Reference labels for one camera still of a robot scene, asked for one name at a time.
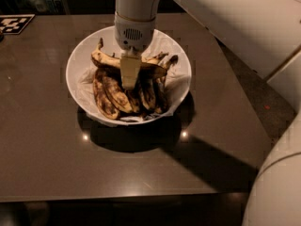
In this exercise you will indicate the back banana with stem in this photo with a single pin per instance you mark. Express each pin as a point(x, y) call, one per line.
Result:
point(158, 60)

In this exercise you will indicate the white bowl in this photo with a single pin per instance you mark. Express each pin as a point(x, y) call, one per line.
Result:
point(81, 57)

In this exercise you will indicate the rightmost dark banana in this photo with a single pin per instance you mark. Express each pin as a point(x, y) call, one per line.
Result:
point(161, 101)

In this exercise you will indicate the black white fiducial marker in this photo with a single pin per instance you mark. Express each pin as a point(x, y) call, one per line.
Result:
point(15, 24)

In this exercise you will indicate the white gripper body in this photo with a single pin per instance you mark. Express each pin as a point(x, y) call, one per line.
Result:
point(134, 33)

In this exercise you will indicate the leftmost brown spotted banana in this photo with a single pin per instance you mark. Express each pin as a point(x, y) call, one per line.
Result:
point(101, 99)

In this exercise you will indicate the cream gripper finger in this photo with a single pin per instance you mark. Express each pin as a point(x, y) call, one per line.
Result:
point(129, 70)

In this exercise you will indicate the small middle spotted banana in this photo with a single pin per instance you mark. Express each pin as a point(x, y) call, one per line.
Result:
point(134, 100)

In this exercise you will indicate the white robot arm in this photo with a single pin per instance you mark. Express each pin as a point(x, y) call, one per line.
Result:
point(265, 35)

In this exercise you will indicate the white paper towel liner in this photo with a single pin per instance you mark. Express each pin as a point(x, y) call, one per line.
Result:
point(175, 82)

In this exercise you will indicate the brown spotted banana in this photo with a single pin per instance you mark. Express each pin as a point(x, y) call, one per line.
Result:
point(116, 95)
point(147, 94)
point(101, 99)

